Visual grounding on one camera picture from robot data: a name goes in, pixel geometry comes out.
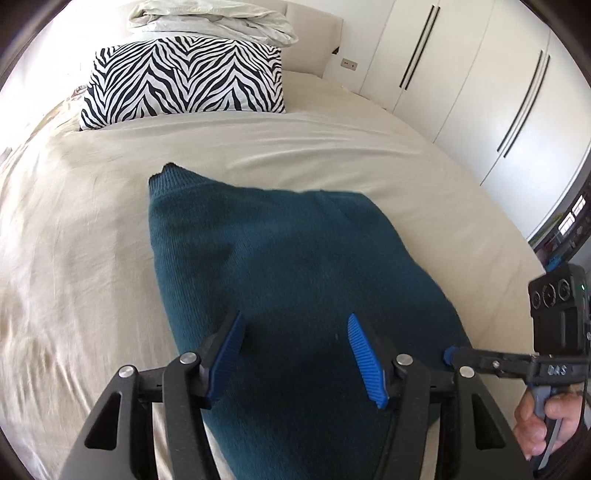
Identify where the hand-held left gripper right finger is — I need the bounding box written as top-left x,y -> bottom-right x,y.
347,314 -> 527,480

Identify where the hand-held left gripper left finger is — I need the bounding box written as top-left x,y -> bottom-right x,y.
60,310 -> 245,480

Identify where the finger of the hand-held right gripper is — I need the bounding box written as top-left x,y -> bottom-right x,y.
443,346 -> 539,384

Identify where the teal knit sweater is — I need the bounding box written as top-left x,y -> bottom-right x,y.
148,162 -> 474,480

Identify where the person's right hand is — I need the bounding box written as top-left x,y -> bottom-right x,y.
512,392 -> 587,464

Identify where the dark cluttered shelf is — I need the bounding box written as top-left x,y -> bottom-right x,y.
529,191 -> 589,278

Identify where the bed with beige sheet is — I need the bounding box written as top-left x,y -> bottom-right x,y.
0,69 -> 548,480

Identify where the white wardrobe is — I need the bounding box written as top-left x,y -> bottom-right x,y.
360,0 -> 591,241

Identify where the zebra print pillow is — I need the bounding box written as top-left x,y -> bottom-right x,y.
79,39 -> 286,131

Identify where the beige padded headboard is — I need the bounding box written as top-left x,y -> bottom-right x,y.
272,0 -> 345,79

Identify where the folded white duvet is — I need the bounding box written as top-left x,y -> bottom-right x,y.
127,0 -> 300,47

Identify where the black wardrobe handle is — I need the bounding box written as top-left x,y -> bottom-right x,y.
399,4 -> 437,88
405,7 -> 441,90
496,51 -> 544,153
502,55 -> 552,158

